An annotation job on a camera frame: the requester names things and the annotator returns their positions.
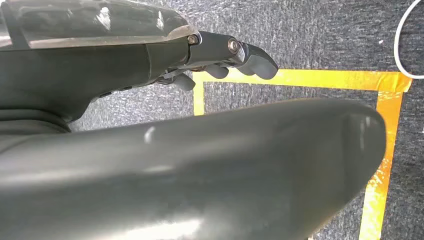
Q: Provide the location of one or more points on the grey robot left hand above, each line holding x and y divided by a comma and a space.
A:
205, 172

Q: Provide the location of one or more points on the yellow floor tape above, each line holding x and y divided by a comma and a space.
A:
331, 78

